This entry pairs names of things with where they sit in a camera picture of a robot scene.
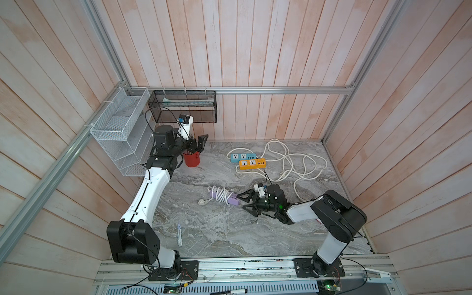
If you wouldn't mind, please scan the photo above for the purple power strip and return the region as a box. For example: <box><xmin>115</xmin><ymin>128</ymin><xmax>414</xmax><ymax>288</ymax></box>
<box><xmin>210</xmin><ymin>190</ymin><xmax>239</xmax><ymax>206</ymax></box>

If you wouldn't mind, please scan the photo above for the white cord of purple strip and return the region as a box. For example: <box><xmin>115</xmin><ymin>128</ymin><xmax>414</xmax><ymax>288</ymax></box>
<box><xmin>197</xmin><ymin>185</ymin><xmax>237</xmax><ymax>207</ymax></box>

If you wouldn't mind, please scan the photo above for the white cord of orange strip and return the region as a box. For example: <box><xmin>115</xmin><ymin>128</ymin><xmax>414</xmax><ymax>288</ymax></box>
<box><xmin>235</xmin><ymin>147</ymin><xmax>307</xmax><ymax>183</ymax></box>

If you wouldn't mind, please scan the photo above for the orange power strip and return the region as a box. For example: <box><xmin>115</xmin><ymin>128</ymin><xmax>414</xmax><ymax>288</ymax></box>
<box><xmin>239</xmin><ymin>159</ymin><xmax>267</xmax><ymax>170</ymax></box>

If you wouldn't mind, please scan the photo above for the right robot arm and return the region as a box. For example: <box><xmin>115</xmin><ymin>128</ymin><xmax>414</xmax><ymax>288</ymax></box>
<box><xmin>237</xmin><ymin>184</ymin><xmax>368</xmax><ymax>278</ymax></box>

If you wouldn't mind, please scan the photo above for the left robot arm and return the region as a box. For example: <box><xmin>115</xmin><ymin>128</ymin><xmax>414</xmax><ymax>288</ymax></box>
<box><xmin>106</xmin><ymin>125</ymin><xmax>208</xmax><ymax>280</ymax></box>

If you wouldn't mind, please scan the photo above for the red pencil cup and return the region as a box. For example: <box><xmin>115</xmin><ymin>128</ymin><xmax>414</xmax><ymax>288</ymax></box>
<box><xmin>183</xmin><ymin>151</ymin><xmax>200</xmax><ymax>168</ymax></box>

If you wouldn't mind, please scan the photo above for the black mesh basket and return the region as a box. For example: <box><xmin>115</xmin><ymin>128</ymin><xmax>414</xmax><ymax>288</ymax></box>
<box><xmin>147</xmin><ymin>90</ymin><xmax>218</xmax><ymax>124</ymax></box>

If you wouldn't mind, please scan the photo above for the black marker pen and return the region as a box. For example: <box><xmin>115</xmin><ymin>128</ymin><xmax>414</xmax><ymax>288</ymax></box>
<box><xmin>210</xmin><ymin>288</ymin><xmax>248</xmax><ymax>295</ymax></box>

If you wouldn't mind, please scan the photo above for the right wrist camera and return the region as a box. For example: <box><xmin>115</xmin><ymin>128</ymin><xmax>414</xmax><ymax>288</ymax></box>
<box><xmin>254</xmin><ymin>183</ymin><xmax>266</xmax><ymax>198</ymax></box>

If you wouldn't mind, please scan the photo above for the white wire mesh shelf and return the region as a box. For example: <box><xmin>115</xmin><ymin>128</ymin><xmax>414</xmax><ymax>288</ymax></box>
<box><xmin>90</xmin><ymin>87</ymin><xmax>156</xmax><ymax>177</ymax></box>

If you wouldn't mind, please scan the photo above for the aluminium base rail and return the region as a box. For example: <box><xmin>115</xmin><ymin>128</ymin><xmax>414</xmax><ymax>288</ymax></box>
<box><xmin>92</xmin><ymin>254</ymin><xmax>406</xmax><ymax>295</ymax></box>

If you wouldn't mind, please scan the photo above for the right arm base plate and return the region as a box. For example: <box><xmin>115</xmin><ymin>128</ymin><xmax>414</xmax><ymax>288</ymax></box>
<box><xmin>293</xmin><ymin>258</ymin><xmax>345</xmax><ymax>278</ymax></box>

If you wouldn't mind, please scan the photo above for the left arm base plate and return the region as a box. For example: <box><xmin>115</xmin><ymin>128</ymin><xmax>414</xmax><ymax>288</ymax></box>
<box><xmin>148</xmin><ymin>260</ymin><xmax>199</xmax><ymax>281</ymax></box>

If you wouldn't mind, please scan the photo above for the horizontal aluminium wall rail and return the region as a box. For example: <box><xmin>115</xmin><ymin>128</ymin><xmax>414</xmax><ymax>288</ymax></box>
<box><xmin>123</xmin><ymin>85</ymin><xmax>353</xmax><ymax>95</ymax></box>

